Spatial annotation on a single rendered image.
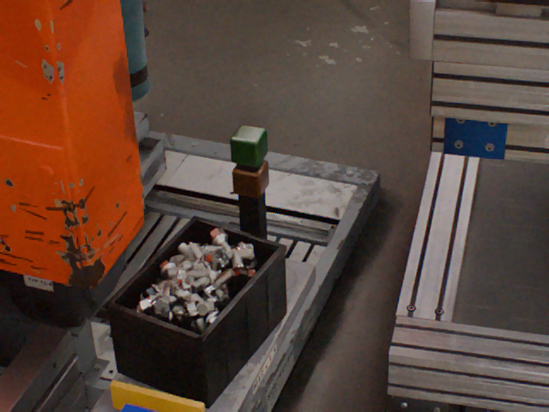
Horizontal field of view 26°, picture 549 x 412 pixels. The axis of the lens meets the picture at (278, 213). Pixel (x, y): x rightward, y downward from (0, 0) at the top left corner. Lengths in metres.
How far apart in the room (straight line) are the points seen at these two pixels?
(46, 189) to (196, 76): 1.59
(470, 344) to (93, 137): 0.72
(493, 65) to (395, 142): 1.09
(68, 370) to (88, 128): 0.41
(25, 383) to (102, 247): 0.22
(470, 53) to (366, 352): 0.73
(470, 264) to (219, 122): 0.96
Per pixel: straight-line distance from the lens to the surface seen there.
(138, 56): 1.92
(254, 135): 1.51
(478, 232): 2.10
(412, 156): 2.66
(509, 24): 1.60
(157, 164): 2.42
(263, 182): 1.55
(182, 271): 1.44
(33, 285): 1.86
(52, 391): 1.65
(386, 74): 2.97
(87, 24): 1.37
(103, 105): 1.43
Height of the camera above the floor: 1.48
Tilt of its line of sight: 37 degrees down
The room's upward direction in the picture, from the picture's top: 2 degrees counter-clockwise
